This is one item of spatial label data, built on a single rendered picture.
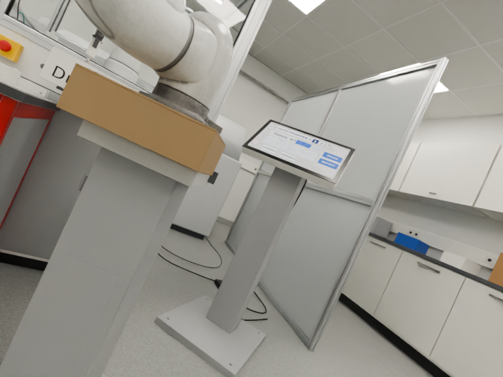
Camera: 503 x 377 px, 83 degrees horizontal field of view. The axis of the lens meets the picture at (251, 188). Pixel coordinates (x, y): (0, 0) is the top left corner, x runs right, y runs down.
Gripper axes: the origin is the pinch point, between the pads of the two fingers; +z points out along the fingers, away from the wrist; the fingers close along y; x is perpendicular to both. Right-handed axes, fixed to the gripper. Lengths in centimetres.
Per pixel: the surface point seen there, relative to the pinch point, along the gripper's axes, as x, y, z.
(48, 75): 8.3, -9.0, 17.0
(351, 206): -173, -16, 4
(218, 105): -61, 13, -11
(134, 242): -20, -63, 46
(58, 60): 7.4, -9.2, 11.1
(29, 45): 18.0, 27.0, 7.6
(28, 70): 15.1, 26.5, 17.1
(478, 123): -385, 6, -169
